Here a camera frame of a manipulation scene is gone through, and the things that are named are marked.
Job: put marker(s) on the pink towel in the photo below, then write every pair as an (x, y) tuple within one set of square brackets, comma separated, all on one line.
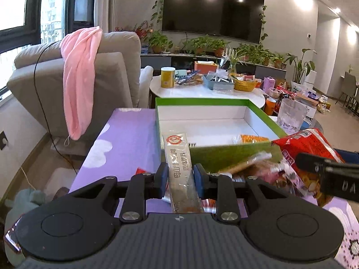
[(80, 75)]

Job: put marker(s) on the orange cup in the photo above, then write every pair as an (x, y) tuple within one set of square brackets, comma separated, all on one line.
[(270, 106)]

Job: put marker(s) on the tall broad-leaf potted plant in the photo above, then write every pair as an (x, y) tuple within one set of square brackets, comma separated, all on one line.
[(301, 65)]

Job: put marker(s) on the orange tissue box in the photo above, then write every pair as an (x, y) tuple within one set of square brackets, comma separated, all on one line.
[(205, 67)]

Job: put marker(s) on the grey television cabinet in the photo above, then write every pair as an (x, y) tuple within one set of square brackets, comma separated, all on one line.
[(165, 61)]

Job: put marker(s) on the red flower decoration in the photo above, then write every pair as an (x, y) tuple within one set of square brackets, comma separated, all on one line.
[(140, 29)]

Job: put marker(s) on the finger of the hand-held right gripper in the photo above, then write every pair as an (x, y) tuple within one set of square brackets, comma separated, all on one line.
[(349, 157), (311, 162)]

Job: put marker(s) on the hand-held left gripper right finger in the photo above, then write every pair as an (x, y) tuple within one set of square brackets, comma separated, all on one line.
[(198, 180)]

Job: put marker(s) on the dark blue snack packets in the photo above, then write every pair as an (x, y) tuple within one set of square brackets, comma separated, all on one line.
[(190, 80)]

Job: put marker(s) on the round white table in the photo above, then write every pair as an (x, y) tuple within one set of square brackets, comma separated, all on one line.
[(196, 92)]

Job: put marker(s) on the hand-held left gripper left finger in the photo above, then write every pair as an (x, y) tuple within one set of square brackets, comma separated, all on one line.
[(164, 180)]

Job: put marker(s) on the orange snack packet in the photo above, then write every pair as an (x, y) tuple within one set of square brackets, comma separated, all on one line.
[(253, 138)]

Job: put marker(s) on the bushy potted plant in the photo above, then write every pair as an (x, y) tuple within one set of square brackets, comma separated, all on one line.
[(158, 42)]

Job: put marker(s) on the wide leafy potted plant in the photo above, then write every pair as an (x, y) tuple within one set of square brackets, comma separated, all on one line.
[(206, 44)]

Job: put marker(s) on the spider plant in vase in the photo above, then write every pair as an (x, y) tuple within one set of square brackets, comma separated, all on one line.
[(235, 58)]

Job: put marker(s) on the pile of red packets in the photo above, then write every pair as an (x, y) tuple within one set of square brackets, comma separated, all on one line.
[(286, 93)]

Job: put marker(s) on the wall television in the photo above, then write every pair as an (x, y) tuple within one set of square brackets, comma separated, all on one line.
[(213, 8)]

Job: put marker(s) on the white appliance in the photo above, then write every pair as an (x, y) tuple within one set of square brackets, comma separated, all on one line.
[(310, 78)]

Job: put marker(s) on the yellow woven basket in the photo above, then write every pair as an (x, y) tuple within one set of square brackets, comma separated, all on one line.
[(244, 85)]

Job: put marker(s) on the yellow can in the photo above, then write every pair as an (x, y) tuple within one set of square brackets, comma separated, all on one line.
[(167, 78)]

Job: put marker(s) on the green cardboard box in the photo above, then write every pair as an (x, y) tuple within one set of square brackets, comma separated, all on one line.
[(202, 123)]

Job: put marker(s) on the clear brown snack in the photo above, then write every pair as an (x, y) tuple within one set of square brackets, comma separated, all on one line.
[(246, 164)]

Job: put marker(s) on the beige armchair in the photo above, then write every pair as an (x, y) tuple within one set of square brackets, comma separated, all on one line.
[(112, 72)]

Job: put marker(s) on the wall socket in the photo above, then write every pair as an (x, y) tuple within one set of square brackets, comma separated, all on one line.
[(3, 140)]

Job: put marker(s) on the beige long snack packet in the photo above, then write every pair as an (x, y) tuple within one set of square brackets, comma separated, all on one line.
[(179, 157)]

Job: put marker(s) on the row of small potted plants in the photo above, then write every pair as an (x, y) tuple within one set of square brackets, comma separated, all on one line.
[(260, 54)]

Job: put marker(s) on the red snack bag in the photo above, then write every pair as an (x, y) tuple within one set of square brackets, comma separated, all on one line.
[(305, 143)]

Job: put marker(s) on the white cardboard box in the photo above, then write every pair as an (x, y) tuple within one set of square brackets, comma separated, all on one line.
[(310, 106)]

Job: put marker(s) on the purple printed tablecloth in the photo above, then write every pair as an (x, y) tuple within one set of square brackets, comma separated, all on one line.
[(131, 137)]

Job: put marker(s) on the grey dining chair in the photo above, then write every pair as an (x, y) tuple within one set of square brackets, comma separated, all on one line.
[(347, 85)]

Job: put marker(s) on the pink box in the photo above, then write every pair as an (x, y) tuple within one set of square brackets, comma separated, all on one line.
[(269, 85)]

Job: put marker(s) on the teal cloth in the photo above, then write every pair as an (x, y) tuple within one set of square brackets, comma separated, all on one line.
[(22, 201)]

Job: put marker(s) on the beige curtain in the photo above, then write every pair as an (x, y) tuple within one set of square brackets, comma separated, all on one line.
[(105, 2)]

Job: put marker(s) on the grey-blue plastic basket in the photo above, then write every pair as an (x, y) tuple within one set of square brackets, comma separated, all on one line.
[(217, 84)]

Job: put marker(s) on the black framed window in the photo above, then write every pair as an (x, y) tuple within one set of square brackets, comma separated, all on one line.
[(33, 30)]

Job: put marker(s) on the mint green pouch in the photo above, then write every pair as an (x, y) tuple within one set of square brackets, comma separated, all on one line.
[(181, 73)]

